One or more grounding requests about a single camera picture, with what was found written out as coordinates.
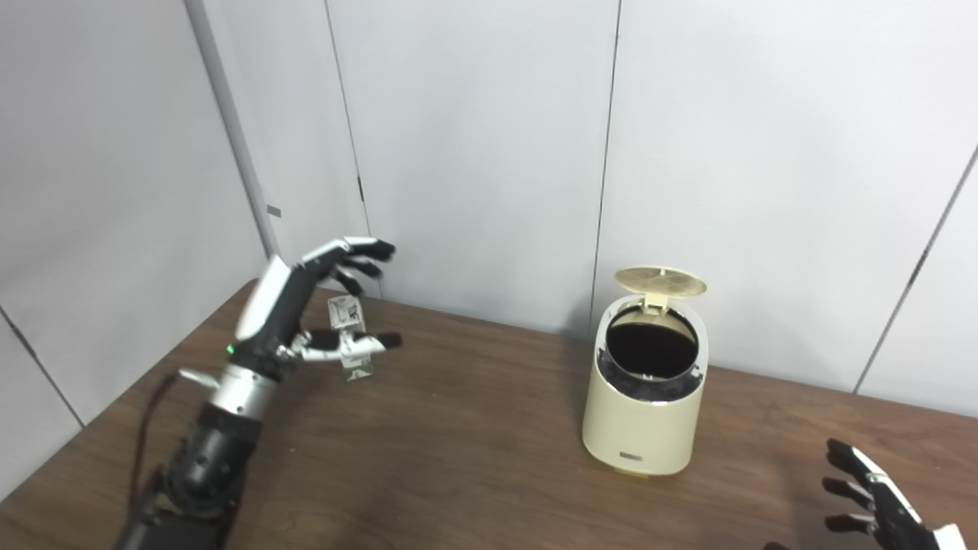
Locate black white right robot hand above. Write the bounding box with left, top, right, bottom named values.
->
left=764, top=438, right=970, bottom=550

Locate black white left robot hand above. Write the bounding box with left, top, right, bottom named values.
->
left=229, top=237, right=403, bottom=379

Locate white green milk carton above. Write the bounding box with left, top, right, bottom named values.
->
left=328, top=296, right=375, bottom=381

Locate cream-colored bin body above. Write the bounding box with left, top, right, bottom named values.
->
left=582, top=294, right=709, bottom=477

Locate round cream bin lid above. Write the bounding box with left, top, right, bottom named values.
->
left=615, top=266, right=708, bottom=314

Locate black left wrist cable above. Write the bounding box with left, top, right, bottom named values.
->
left=130, top=369, right=219, bottom=497

